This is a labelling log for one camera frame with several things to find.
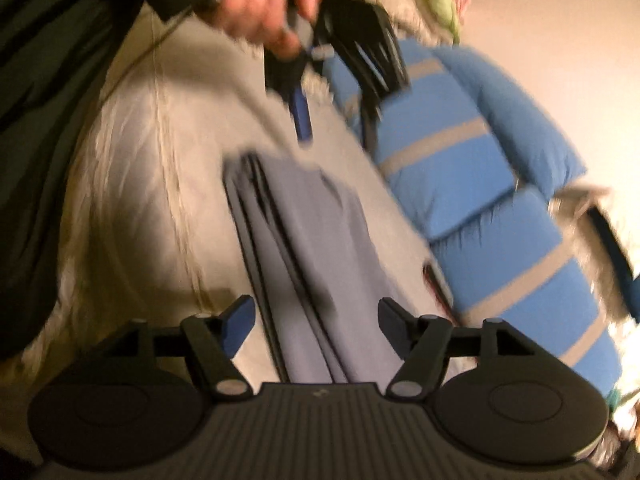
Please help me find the blue grey-striped pillow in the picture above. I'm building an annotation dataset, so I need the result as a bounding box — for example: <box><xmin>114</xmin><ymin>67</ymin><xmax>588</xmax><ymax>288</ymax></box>
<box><xmin>322</xmin><ymin>39</ymin><xmax>590</xmax><ymax>242</ymax></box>
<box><xmin>429</xmin><ymin>184</ymin><xmax>623</xmax><ymax>398</ymax></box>

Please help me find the person's left hand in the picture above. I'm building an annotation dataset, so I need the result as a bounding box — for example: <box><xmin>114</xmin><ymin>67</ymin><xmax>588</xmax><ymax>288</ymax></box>
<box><xmin>215</xmin><ymin>0</ymin><xmax>327</xmax><ymax>59</ymax></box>

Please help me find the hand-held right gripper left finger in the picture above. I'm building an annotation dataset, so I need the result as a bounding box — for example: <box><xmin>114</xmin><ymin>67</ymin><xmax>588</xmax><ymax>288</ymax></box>
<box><xmin>104</xmin><ymin>295</ymin><xmax>257</xmax><ymax>402</ymax></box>

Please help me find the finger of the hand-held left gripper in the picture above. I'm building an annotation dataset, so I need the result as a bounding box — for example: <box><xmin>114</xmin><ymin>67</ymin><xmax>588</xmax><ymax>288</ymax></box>
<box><xmin>264</xmin><ymin>44</ymin><xmax>315</xmax><ymax>149</ymax></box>
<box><xmin>357</xmin><ymin>91</ymin><xmax>385</xmax><ymax>155</ymax></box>

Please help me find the dark blue pillow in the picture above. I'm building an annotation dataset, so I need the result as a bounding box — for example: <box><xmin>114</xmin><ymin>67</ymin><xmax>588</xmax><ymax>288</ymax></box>
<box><xmin>584</xmin><ymin>204</ymin><xmax>640</xmax><ymax>322</ymax></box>

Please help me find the person's dark clothed body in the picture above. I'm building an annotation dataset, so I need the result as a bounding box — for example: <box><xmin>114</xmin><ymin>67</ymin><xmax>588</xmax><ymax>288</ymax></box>
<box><xmin>0</xmin><ymin>0</ymin><xmax>146</xmax><ymax>361</ymax></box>

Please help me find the black strap with red edge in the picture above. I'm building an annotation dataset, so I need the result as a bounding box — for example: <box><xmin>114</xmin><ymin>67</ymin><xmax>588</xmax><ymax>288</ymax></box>
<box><xmin>421</xmin><ymin>259</ymin><xmax>455</xmax><ymax>313</ymax></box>

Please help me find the fluffy beige blanket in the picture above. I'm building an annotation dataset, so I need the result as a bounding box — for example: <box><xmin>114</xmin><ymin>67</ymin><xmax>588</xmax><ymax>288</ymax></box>
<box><xmin>547</xmin><ymin>185</ymin><xmax>640</xmax><ymax>341</ymax></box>

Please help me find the grey fleece cloth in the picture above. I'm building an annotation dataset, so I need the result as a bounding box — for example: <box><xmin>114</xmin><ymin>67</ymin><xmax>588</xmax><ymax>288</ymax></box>
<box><xmin>221</xmin><ymin>151</ymin><xmax>451</xmax><ymax>385</ymax></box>

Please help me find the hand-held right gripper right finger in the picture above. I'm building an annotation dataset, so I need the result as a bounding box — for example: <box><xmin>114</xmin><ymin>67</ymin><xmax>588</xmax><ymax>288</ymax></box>
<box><xmin>378</xmin><ymin>297</ymin><xmax>532</xmax><ymax>402</ymax></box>

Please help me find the beige quilted bedspread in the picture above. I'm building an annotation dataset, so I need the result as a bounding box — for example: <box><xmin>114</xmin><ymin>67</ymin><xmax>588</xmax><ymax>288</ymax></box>
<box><xmin>25</xmin><ymin>2</ymin><xmax>436</xmax><ymax>461</ymax></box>

